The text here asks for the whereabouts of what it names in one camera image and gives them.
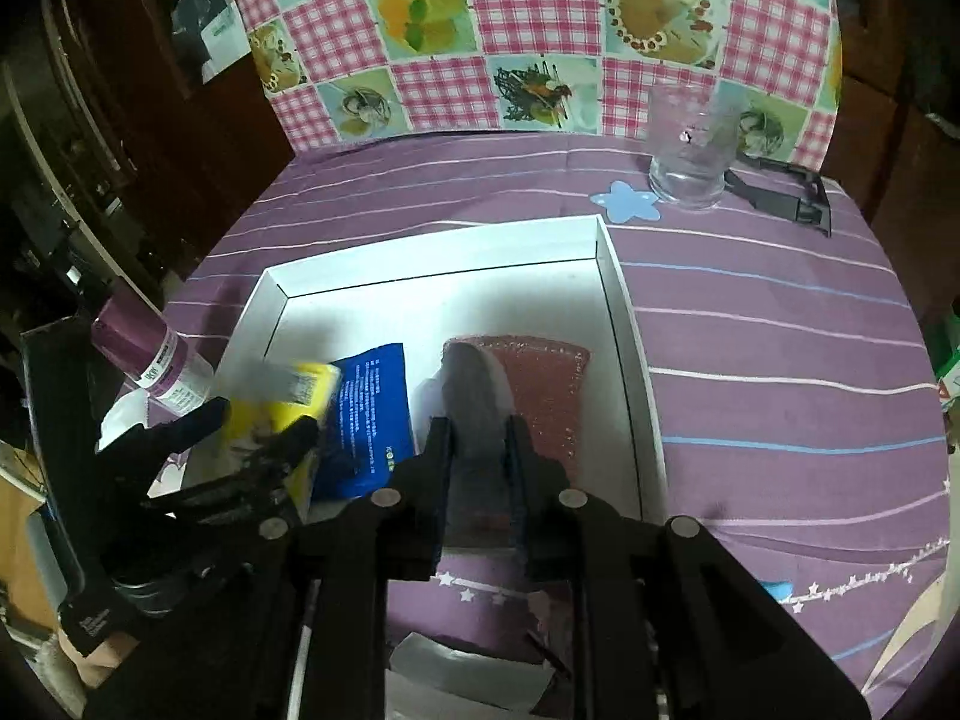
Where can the green white carton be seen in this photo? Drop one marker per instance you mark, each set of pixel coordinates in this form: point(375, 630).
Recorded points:
point(949, 382)

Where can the purple white bottle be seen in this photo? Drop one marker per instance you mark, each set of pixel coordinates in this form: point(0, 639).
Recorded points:
point(161, 364)

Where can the clear glass cup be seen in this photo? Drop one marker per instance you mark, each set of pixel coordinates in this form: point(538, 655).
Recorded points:
point(686, 165)

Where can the dark wooden cabinet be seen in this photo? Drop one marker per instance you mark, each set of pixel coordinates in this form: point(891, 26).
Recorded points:
point(150, 127)
point(900, 165)

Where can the pink glitter scouring sponge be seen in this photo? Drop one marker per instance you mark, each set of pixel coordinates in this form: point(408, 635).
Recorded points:
point(547, 397)

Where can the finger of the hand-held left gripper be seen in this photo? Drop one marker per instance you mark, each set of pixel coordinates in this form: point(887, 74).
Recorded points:
point(281, 450)
point(184, 431)

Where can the pink checkered chair cover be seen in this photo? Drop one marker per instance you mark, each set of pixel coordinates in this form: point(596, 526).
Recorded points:
point(450, 15)

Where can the person's left hand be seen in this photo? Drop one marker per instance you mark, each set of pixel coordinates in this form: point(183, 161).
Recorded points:
point(97, 656)

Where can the yellow wet wipes packet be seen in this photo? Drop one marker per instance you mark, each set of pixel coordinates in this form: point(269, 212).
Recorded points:
point(292, 397)

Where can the blue printed packet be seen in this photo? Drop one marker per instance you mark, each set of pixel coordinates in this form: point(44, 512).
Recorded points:
point(367, 420)

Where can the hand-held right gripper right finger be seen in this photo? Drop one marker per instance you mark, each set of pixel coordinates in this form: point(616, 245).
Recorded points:
point(517, 510)

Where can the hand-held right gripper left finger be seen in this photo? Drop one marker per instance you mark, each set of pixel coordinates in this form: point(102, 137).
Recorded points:
point(439, 510)

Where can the white cardboard box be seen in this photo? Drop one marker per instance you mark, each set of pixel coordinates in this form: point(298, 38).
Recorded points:
point(450, 300)

